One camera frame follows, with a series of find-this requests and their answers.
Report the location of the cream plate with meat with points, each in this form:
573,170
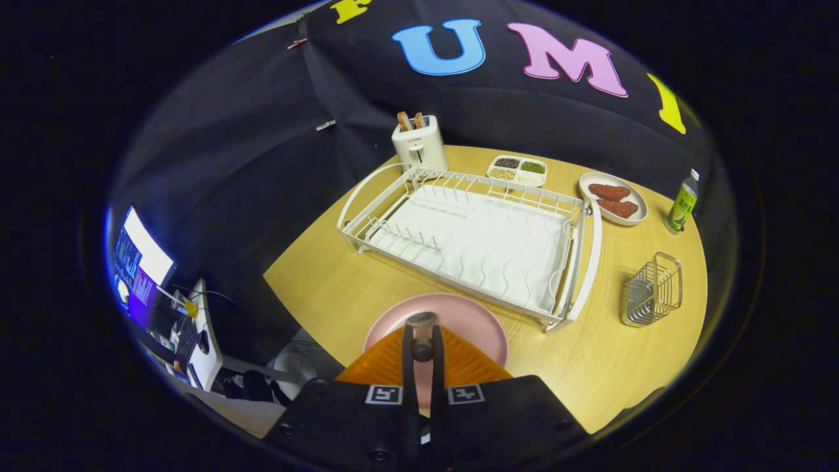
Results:
639,206

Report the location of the silver clip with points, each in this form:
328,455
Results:
326,124

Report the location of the pink plate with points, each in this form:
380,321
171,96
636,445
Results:
472,321

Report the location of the brown meat piece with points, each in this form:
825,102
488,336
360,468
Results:
609,191
619,208

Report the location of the white divided snack tray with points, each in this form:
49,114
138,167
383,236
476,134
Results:
518,177

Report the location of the computer monitor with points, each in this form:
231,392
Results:
147,252

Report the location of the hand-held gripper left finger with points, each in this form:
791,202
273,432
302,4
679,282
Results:
354,419

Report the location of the black backdrop cloth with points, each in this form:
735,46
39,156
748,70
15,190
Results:
262,131

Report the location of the green label drink bottle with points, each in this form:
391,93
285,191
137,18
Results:
682,206

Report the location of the toast slice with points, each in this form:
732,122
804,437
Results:
419,120
404,121

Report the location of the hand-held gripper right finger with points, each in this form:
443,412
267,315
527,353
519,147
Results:
505,419

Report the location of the white side desk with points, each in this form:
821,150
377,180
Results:
211,364

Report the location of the pink clip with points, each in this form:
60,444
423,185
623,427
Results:
297,43

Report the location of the white toaster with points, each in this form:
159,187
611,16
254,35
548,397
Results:
419,149

